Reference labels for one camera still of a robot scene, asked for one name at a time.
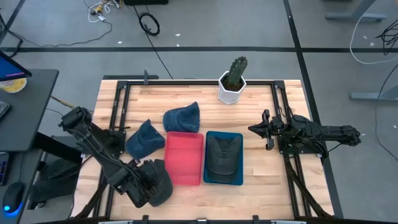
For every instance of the red plastic bin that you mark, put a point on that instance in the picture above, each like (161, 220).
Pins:
(183, 158)

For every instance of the black side desk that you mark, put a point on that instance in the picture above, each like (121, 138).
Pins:
(28, 109)

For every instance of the silver bracket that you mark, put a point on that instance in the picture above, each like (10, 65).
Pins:
(115, 222)
(287, 222)

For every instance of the green cactus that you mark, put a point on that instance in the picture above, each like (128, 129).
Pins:
(237, 71)

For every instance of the monitor with blue screen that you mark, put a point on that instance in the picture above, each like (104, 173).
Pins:
(9, 70)

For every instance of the black fabric seat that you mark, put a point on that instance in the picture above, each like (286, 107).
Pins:
(56, 180)

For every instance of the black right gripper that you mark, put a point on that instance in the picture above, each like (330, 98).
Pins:
(275, 129)

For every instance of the grey keyboard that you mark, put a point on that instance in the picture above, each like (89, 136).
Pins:
(3, 110)

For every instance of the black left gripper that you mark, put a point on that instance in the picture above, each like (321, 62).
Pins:
(136, 186)

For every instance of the black aluminium table frame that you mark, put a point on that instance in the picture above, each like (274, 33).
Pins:
(186, 82)

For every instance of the black computer mouse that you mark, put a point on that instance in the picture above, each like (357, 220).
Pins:
(12, 196)

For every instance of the yellow round disc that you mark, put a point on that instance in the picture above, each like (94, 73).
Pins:
(15, 87)

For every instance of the grey desk foot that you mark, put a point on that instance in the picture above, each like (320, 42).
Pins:
(354, 16)
(373, 96)

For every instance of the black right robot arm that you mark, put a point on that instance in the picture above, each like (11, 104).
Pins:
(335, 133)

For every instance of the black box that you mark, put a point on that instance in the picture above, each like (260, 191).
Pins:
(145, 2)

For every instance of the blue fabric hat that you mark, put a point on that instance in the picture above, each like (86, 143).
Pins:
(182, 119)
(144, 141)

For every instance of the black bar behind table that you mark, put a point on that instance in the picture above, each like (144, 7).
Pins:
(124, 77)

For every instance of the white hexagonal plant pot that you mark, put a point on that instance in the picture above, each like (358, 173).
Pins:
(227, 95)

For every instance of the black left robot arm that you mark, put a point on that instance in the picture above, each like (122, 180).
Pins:
(93, 146)

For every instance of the dark lower desk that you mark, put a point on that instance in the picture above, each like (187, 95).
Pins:
(26, 168)

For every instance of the blue plastic bin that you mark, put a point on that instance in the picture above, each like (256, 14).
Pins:
(224, 184)

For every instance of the black keyboard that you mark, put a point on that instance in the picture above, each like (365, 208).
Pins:
(3, 169)

